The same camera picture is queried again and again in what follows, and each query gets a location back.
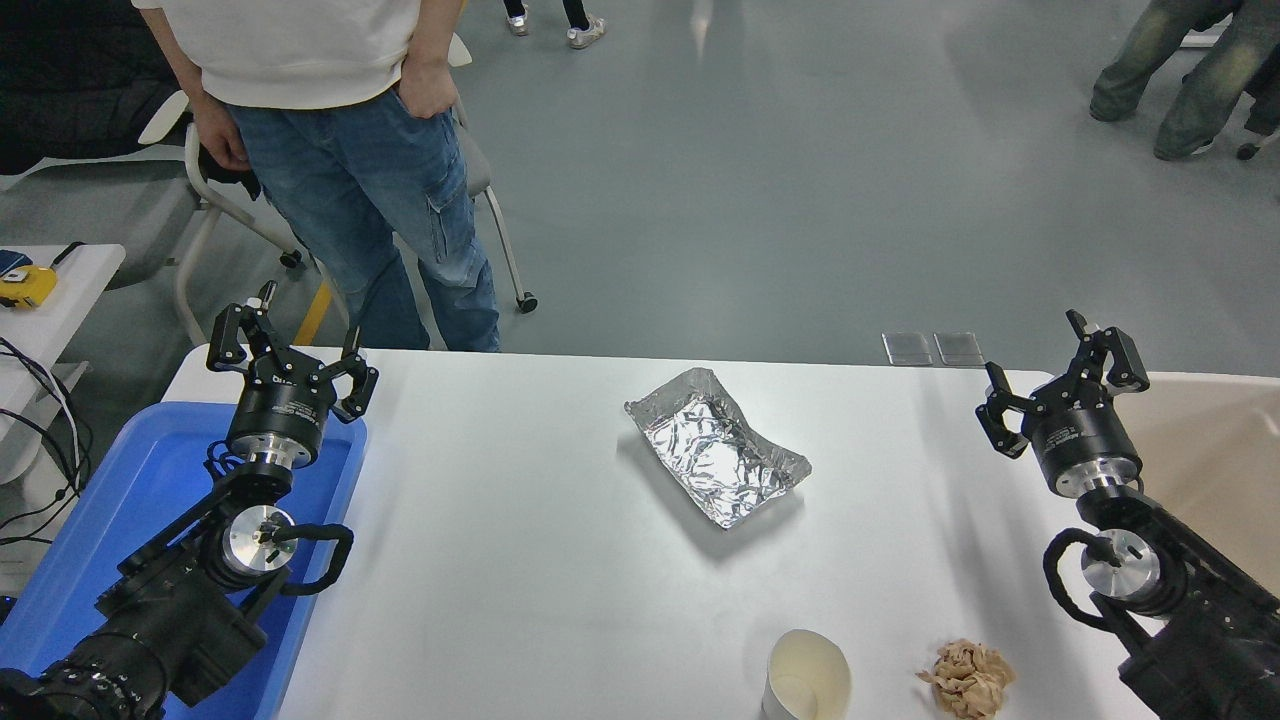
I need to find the standing person's right hand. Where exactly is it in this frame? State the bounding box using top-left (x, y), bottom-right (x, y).
top-left (189, 94), bottom-right (252, 174)

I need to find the white paper cup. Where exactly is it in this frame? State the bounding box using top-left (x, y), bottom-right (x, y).
top-left (762, 629), bottom-right (853, 720)

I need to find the crumpled silver foil tray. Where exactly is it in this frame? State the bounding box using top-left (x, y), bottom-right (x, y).
top-left (624, 367), bottom-right (813, 530)

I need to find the black cable bundle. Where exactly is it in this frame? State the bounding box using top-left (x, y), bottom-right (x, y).
top-left (0, 337), bottom-right (94, 547)

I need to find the yellow tape measure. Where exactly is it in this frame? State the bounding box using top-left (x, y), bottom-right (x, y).
top-left (0, 265), bottom-right (58, 310)

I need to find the blue plastic tray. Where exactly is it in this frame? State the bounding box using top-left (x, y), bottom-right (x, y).
top-left (0, 402), bottom-right (368, 720)

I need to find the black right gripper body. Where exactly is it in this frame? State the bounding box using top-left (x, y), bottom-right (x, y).
top-left (1024, 375), bottom-right (1137, 482)

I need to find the white wheeled chair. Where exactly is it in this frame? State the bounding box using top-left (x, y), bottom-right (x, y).
top-left (138, 35), bottom-right (539, 347)

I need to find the large pale bin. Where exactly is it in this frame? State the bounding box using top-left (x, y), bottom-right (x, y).
top-left (1105, 372), bottom-right (1280, 599)

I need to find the person standing at table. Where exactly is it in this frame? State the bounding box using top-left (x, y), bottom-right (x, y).
top-left (130, 0), bottom-right (501, 353)

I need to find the standing person's left hand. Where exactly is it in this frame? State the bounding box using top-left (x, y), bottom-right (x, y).
top-left (396, 59), bottom-right (460, 122)

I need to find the person in white sneakers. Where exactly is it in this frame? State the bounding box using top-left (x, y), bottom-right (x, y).
top-left (503, 0), bottom-right (607, 50)

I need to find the black jacket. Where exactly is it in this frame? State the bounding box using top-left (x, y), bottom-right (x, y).
top-left (0, 0), bottom-right (193, 177)

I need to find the crumpled tan paper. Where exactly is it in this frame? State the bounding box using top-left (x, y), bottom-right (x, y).
top-left (916, 639), bottom-right (1018, 720)

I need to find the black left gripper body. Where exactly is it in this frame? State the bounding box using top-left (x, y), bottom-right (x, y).
top-left (228, 355), bottom-right (339, 454)

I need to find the person in olive trousers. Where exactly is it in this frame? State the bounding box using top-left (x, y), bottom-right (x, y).
top-left (1088, 0), bottom-right (1280, 161)

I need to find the person in dark trousers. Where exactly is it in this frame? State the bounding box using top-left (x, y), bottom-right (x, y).
top-left (1243, 45), bottom-right (1280, 137)

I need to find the white side table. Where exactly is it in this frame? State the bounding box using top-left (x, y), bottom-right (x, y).
top-left (0, 244), bottom-right (127, 601)

